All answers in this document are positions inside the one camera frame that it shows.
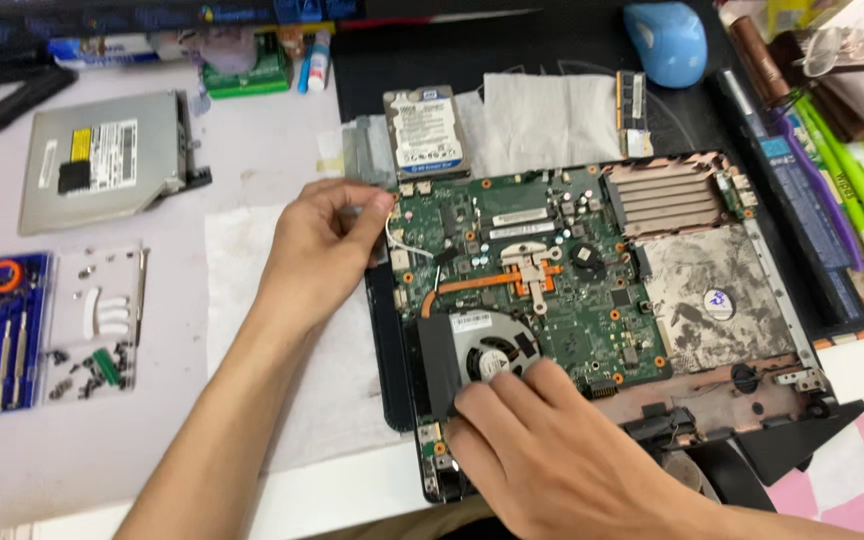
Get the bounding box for silver optical disc drive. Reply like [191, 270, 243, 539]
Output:
[17, 89, 213, 238]

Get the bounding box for clear eyeglasses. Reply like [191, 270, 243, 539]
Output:
[801, 24, 864, 78]

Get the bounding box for green laptop motherboard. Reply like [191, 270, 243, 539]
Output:
[389, 168, 675, 500]

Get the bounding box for copper heat pipe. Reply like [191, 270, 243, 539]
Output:
[420, 258, 564, 319]

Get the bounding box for blue white box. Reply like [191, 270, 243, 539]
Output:
[47, 33, 202, 70]

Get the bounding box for laptop hard drive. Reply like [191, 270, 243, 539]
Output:
[382, 85, 472, 183]

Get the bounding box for black laptop cooling fan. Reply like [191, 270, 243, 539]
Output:
[415, 309, 547, 423]

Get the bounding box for black desk mat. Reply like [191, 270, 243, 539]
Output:
[329, 7, 786, 226]

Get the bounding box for blue white glue stick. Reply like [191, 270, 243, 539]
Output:
[297, 30, 333, 96]

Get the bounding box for black keyboard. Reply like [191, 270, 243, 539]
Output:
[0, 0, 367, 40]

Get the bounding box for brown tube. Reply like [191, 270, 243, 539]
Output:
[726, 15, 792, 106]

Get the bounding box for black laptop base shell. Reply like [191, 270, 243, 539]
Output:
[363, 152, 864, 505]

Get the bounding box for person's left hand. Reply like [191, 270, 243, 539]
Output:
[255, 178, 396, 333]

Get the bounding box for black handled tool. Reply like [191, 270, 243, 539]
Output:
[0, 67, 78, 155]

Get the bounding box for silver hard drive bracket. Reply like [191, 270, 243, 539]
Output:
[340, 115, 401, 190]

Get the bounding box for large white tissue sheet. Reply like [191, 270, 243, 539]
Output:
[203, 202, 411, 475]

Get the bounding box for blue computer mouse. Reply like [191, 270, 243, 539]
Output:
[622, 0, 708, 90]

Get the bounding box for pile of small black screws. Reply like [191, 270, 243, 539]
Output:
[48, 343, 136, 402]

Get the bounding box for person's right hand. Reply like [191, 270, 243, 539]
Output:
[443, 358, 705, 540]

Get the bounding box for laptop memory stick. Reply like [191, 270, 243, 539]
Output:
[615, 70, 655, 159]

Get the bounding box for folded white tissue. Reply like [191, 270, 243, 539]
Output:
[453, 72, 626, 180]

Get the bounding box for clear plastic case lid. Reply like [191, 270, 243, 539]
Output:
[42, 243, 150, 406]

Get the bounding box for silver precision screwdriver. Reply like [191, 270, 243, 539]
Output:
[12, 309, 30, 410]
[0, 315, 13, 414]

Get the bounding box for small green plastic piece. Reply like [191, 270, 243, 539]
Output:
[92, 348, 123, 388]

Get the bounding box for black laptop battery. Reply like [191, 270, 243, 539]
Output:
[705, 67, 864, 340]

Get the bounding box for white antenna wire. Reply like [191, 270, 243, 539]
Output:
[384, 212, 435, 261]

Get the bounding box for pink checked cloth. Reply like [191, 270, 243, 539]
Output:
[764, 384, 864, 540]

